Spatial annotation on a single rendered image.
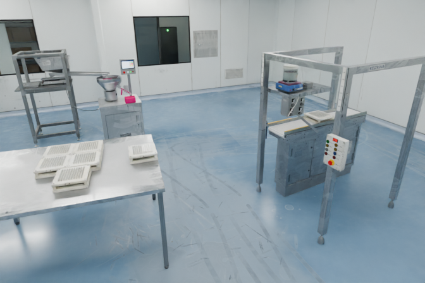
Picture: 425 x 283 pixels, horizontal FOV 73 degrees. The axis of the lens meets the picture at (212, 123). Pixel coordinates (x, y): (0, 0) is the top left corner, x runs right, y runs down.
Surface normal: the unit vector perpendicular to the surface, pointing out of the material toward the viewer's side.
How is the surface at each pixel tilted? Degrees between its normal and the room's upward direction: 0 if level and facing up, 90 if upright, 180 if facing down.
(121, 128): 90
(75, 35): 90
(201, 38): 90
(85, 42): 90
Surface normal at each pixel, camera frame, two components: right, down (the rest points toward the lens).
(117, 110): 0.39, 0.33
